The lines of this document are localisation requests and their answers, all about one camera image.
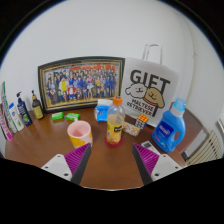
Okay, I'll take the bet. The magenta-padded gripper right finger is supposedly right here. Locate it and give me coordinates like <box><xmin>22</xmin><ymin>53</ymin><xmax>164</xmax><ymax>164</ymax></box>
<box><xmin>132</xmin><ymin>143</ymin><xmax>184</xmax><ymax>187</ymax></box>

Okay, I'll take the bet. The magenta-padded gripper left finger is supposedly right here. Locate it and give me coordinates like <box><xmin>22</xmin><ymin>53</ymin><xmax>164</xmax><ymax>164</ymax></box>
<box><xmin>40</xmin><ymin>143</ymin><xmax>92</xmax><ymax>186</ymax></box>

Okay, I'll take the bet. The orange juice bottle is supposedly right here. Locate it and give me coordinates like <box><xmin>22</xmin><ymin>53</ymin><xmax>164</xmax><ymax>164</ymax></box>
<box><xmin>105</xmin><ymin>95</ymin><xmax>127</xmax><ymax>146</ymax></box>

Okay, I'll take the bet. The pink mug with yellow print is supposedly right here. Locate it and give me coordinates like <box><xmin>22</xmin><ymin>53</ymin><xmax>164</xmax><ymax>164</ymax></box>
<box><xmin>66</xmin><ymin>119</ymin><xmax>94</xmax><ymax>149</ymax></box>

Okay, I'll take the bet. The blue detergent bottle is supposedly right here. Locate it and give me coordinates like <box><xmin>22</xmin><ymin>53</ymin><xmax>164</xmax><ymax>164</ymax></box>
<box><xmin>151</xmin><ymin>97</ymin><xmax>187</xmax><ymax>154</ymax></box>

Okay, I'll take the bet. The small snack packet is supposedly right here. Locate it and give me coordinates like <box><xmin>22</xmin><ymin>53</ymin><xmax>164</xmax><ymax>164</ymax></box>
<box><xmin>121</xmin><ymin>121</ymin><xmax>142</xmax><ymax>138</ymax></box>

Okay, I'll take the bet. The flat round red coaster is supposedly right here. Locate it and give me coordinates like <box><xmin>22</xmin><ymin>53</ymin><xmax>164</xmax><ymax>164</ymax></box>
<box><xmin>104</xmin><ymin>134</ymin><xmax>124</xmax><ymax>148</ymax></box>

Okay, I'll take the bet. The orange puzzle cube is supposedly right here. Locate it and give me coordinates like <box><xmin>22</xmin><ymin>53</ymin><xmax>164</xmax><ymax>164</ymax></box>
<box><xmin>134</xmin><ymin>113</ymin><xmax>150</xmax><ymax>130</ymax></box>

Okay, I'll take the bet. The white radiator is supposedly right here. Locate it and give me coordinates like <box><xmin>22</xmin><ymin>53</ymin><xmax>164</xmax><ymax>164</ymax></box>
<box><xmin>184</xmin><ymin>129</ymin><xmax>224</xmax><ymax>167</ymax></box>

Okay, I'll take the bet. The blue tissue pack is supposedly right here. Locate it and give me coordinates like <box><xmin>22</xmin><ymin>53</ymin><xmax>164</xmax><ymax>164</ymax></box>
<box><xmin>93</xmin><ymin>98</ymin><xmax>114</xmax><ymax>123</ymax></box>

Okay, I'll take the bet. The dark bottle with yellow label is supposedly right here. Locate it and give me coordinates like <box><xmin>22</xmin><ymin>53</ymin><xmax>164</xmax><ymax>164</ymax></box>
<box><xmin>31</xmin><ymin>89</ymin><xmax>46</xmax><ymax>120</ymax></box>

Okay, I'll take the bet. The dark blue pump bottle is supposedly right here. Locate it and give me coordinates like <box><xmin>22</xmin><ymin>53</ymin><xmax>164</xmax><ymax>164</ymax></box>
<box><xmin>16</xmin><ymin>91</ymin><xmax>34</xmax><ymax>127</ymax></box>

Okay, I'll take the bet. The white shampoo bottle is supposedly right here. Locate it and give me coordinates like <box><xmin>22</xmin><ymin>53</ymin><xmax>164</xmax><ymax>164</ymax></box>
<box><xmin>8</xmin><ymin>102</ymin><xmax>25</xmax><ymax>132</ymax></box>

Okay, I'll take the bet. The white gift bag with dogs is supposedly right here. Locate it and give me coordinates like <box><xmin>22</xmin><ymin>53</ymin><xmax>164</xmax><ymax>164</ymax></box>
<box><xmin>120</xmin><ymin>43</ymin><xmax>181</xmax><ymax>128</ymax></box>

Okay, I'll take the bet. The framed group photo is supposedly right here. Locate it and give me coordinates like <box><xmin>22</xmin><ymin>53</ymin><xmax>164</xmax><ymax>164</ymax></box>
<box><xmin>37</xmin><ymin>56</ymin><xmax>126</xmax><ymax>114</ymax></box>

